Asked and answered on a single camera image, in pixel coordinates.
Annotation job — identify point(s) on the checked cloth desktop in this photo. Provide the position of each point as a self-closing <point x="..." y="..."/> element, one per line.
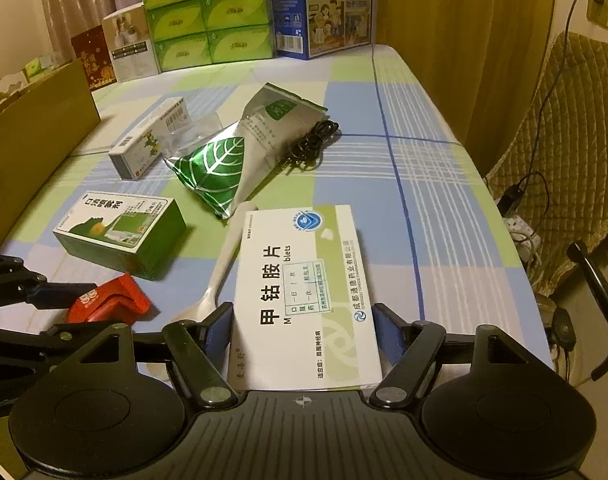
<point x="434" y="185"/>

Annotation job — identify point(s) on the small pile of tissue packs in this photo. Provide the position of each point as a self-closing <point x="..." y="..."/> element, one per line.
<point x="41" y="67"/>

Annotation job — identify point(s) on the white power strip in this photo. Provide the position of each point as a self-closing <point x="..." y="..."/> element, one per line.
<point x="523" y="235"/>

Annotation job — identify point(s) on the white carved chair back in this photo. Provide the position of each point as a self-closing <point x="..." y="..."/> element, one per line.
<point x="6" y="87"/>

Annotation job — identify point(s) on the white product box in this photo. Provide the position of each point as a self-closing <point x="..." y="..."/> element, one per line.
<point x="131" y="45"/>

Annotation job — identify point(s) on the wall socket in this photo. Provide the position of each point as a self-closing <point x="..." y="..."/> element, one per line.
<point x="600" y="10"/>

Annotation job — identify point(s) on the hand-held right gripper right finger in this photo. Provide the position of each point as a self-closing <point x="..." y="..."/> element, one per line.
<point x="385" y="330"/>

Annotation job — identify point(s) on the black curved armrest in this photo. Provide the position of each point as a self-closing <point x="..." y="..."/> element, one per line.
<point x="601" y="285"/>

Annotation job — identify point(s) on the brown cardboard box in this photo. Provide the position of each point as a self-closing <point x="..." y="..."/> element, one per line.
<point x="33" y="135"/>

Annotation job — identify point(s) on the quilted chair cover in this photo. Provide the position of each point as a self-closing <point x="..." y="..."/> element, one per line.
<point x="574" y="125"/>

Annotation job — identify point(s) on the stack of green tissue packs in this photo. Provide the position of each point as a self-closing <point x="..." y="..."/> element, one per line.
<point x="208" y="15"/>

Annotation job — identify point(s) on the white plastic spoon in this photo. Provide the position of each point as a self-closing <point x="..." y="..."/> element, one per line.
<point x="218" y="275"/>

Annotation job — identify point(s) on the black power adapter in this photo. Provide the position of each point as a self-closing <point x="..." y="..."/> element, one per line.
<point x="511" y="199"/>

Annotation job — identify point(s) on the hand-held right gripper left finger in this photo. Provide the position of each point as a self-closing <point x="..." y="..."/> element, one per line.
<point x="219" y="332"/>

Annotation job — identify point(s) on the red plastic object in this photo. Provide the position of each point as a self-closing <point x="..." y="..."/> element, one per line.
<point x="111" y="300"/>

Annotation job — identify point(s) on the green medicine box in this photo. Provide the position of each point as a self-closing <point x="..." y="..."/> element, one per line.
<point x="118" y="235"/>

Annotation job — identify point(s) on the clear plastic packaging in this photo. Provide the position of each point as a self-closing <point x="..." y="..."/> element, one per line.
<point x="198" y="135"/>

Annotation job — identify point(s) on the dark red gift box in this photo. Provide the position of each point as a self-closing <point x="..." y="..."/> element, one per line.
<point x="93" y="60"/>

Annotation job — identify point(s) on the small white medicine box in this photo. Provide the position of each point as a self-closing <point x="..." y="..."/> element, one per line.
<point x="176" y="110"/>

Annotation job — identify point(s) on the green leaf-print foil pouch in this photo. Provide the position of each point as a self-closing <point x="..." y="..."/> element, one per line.
<point x="216" y="165"/>

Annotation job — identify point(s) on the silver foil pouch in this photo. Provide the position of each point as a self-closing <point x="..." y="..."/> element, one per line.
<point x="274" y="115"/>

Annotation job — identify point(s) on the large white medicine box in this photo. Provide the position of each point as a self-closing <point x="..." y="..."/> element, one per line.
<point x="304" y="290"/>

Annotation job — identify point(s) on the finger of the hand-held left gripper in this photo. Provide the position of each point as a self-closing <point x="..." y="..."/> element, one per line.
<point x="58" y="294"/>
<point x="18" y="342"/>

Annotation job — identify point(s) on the long white medicine box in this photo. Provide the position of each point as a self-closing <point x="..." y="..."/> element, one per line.
<point x="138" y="152"/>

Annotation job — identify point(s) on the blue printed carton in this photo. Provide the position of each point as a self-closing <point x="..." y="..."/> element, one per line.
<point x="329" y="10"/>

